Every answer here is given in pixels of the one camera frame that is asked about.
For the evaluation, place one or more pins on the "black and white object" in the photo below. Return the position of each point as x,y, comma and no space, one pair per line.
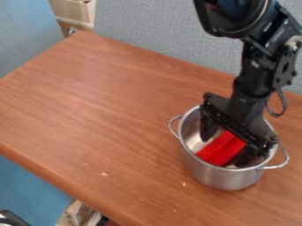
10,219

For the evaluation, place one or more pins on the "wooden table leg frame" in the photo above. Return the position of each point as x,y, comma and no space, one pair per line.
79,215

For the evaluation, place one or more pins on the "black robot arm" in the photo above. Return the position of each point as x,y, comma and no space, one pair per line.
272,35

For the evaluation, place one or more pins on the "stainless steel pot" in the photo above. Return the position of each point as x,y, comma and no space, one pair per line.
229,178

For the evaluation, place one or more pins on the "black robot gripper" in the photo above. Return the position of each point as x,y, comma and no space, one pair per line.
240,115

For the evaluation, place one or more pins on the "red rectangular block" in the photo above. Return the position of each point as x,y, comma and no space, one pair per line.
222,150

